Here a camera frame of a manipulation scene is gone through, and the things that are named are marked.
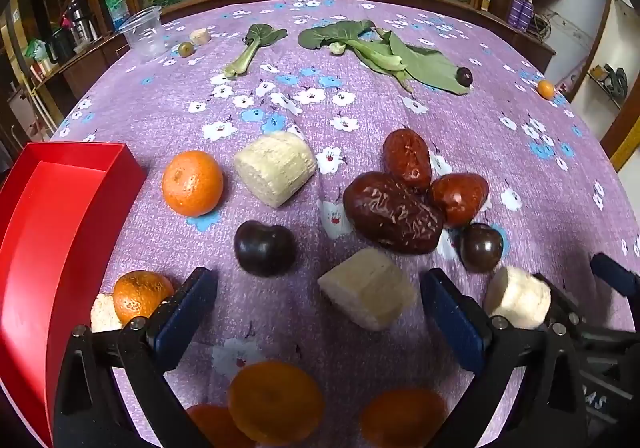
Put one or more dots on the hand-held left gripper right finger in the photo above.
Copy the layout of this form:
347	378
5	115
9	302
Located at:
450	323

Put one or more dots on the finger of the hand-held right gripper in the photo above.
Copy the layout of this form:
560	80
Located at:
562	303
612	273

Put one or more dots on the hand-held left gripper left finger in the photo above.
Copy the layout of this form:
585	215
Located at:
187	313

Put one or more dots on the mandarin orange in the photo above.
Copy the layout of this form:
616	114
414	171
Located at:
192	183
405	415
275	400
140	295
215	425

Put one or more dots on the dark round cherry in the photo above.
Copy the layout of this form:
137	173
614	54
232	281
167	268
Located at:
464	76
481	247

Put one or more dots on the dark heart-shaped cherry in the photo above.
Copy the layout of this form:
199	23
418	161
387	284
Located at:
265	248

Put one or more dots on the large wrinkled red date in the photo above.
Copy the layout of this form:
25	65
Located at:
395	213

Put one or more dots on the red plastic tray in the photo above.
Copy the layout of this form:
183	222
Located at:
50	228

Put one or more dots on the large peeled banana piece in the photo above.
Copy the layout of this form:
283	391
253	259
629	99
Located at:
275	168

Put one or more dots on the dark tool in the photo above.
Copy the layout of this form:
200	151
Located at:
615	78

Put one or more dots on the tiny orange kumquat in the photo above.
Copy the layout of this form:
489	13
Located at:
545	88

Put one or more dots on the purple floral tablecloth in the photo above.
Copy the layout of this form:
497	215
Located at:
325	108

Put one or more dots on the long bok choy leaves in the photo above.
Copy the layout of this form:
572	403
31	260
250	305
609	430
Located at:
425	66

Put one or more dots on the green olive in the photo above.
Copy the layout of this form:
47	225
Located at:
186	49

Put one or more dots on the purple can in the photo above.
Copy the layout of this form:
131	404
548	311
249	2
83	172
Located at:
517	11
528	13

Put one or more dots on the small peeled banana piece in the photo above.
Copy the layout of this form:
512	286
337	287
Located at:
200	36

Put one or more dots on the clear plastic cup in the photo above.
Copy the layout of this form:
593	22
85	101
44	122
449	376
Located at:
142	33

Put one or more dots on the bok choy stalk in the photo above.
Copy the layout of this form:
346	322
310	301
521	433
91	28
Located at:
257	38

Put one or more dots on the black mug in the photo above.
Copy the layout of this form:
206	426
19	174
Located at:
60	46

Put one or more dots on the green carton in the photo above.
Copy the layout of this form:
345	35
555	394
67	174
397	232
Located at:
36	53

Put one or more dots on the silver thermos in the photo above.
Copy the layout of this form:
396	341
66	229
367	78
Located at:
81	21

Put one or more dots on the round bok choy leaf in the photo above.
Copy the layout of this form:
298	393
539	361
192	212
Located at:
330	36

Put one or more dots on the green label bottle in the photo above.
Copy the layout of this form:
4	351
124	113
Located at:
114	3

